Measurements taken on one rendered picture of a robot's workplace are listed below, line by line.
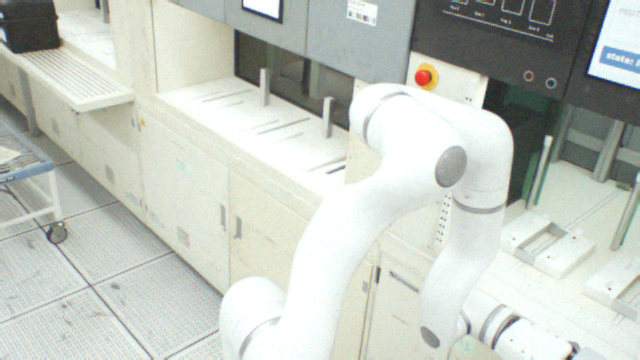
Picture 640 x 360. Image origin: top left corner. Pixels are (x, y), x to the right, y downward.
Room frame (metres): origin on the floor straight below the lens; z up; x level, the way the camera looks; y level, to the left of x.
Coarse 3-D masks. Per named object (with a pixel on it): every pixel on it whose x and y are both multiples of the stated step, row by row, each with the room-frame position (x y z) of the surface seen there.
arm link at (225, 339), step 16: (240, 288) 0.74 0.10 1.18; (256, 288) 0.73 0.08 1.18; (272, 288) 0.74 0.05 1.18; (224, 304) 0.72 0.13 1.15; (240, 304) 0.70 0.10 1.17; (256, 304) 0.70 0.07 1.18; (272, 304) 0.70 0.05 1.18; (224, 320) 0.70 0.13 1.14; (240, 320) 0.68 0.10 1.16; (256, 320) 0.66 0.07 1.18; (224, 336) 0.70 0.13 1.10; (240, 336) 0.65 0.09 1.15; (224, 352) 0.70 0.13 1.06
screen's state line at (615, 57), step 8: (608, 48) 1.08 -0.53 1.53; (616, 48) 1.07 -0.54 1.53; (600, 56) 1.08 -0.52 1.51; (608, 56) 1.07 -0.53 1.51; (616, 56) 1.06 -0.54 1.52; (624, 56) 1.06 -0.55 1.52; (632, 56) 1.05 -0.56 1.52; (608, 64) 1.07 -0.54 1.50; (616, 64) 1.06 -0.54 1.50; (624, 64) 1.05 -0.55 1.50; (632, 64) 1.04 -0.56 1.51
